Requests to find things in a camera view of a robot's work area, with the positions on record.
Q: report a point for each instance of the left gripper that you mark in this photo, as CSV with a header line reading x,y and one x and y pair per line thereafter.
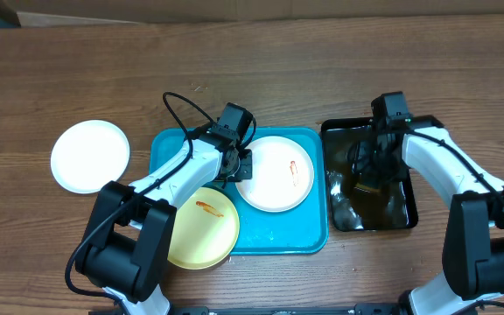
x,y
247,171

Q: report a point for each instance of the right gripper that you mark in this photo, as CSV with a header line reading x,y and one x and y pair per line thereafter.
x,y
370,170

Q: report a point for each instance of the green orange sponge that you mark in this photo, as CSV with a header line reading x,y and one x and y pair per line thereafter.
x,y
368,184

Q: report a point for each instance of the white plate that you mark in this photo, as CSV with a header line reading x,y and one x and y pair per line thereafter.
x,y
88,155
282,175

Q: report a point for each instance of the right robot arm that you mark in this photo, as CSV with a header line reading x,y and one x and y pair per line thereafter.
x,y
472,274

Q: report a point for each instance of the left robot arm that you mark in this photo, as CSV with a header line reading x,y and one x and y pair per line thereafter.
x,y
125,245

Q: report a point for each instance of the black water tray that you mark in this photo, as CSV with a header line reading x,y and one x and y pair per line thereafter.
x,y
394,207

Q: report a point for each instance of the blue plastic tray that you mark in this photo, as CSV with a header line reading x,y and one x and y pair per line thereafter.
x,y
302,230

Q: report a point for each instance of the yellow plate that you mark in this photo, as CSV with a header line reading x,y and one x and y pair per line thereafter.
x,y
205,231

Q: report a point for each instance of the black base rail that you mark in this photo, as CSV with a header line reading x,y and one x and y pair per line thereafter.
x,y
358,309

